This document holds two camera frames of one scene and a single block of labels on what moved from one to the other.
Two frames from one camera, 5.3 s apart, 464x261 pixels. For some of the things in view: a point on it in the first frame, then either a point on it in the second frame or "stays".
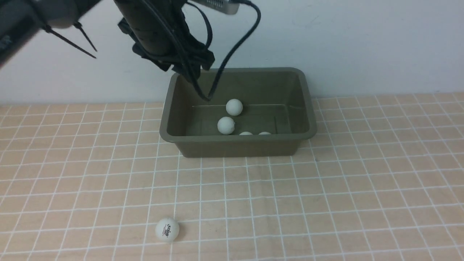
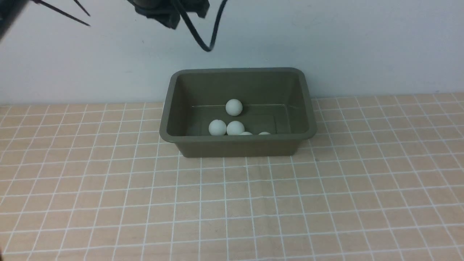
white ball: x=234 y=107 stays
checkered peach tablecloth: x=382 y=179 stays
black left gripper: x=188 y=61 -> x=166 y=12
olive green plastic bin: x=254 y=112 stays
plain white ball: x=226 y=125 -> x=217 y=127
